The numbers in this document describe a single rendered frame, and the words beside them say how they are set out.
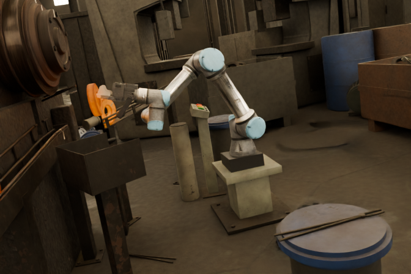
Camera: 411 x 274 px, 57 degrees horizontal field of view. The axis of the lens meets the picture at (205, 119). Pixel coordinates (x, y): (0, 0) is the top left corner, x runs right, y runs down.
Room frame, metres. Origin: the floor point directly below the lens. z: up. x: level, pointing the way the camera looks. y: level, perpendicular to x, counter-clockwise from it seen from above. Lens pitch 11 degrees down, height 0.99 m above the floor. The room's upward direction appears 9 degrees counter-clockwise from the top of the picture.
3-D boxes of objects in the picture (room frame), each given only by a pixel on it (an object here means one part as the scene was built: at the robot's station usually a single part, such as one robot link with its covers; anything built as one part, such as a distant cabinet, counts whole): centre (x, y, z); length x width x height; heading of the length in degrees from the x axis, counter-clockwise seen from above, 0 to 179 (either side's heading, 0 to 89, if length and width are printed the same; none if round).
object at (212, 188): (2.50, 0.02, 0.31); 0.24 x 0.16 x 0.62; 4
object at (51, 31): (1.78, 0.62, 1.11); 0.28 x 0.06 x 0.28; 4
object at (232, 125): (2.09, -0.19, 0.53); 0.13 x 0.12 x 0.14; 21
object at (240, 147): (2.09, -0.18, 0.42); 0.15 x 0.15 x 0.10
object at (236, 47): (5.98, -0.85, 0.55); 1.10 x 0.53 x 1.10; 24
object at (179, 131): (2.45, 0.18, 0.26); 0.12 x 0.12 x 0.52
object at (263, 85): (4.30, -0.41, 0.39); 1.03 x 0.83 x 0.77; 109
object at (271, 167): (2.09, -0.18, 0.28); 0.32 x 0.32 x 0.04; 11
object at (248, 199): (2.09, -0.18, 0.13); 0.40 x 0.40 x 0.26; 11
